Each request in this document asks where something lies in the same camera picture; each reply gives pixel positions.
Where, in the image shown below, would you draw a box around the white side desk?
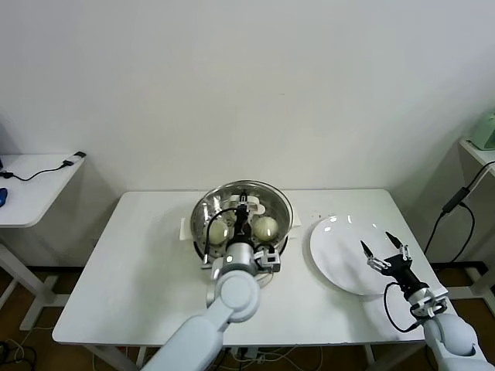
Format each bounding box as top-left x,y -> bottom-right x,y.
0,153 -> 88,330

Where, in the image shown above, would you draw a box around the round glass lid white handle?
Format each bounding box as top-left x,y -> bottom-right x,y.
191,179 -> 295,271

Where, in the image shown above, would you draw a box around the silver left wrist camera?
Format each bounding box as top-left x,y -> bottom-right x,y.
254,246 -> 282,274

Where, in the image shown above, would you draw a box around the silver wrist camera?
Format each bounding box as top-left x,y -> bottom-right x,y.
254,246 -> 282,274
409,288 -> 450,318

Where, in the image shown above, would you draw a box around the white round plate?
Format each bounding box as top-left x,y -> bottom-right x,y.
309,214 -> 405,298

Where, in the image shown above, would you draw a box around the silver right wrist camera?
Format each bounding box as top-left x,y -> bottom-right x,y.
409,288 -> 450,318

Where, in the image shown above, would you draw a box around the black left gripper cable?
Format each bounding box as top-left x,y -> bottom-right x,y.
200,208 -> 237,270

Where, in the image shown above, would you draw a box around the white narrow side table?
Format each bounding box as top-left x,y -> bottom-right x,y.
458,137 -> 495,301

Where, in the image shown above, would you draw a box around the white power strip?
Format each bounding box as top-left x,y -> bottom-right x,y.
226,346 -> 268,363

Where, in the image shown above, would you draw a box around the black cable with adapter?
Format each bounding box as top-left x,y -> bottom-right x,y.
0,151 -> 87,182

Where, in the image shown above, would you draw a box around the perforated steel steamer basket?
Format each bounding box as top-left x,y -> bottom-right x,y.
192,181 -> 294,271

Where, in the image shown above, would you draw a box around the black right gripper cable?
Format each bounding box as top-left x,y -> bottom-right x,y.
383,281 -> 421,333

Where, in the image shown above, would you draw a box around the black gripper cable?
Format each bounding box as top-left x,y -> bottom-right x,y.
383,281 -> 421,333
200,208 -> 237,270

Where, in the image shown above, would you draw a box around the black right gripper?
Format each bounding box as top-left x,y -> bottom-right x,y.
359,230 -> 429,298

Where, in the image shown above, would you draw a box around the white steamed baozi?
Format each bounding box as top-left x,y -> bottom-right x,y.
251,216 -> 279,243
207,220 -> 230,245

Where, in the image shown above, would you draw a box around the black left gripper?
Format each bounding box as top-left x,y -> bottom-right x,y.
230,192 -> 254,244

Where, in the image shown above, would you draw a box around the white electric cooker base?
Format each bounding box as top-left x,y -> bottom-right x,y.
179,208 -> 303,290

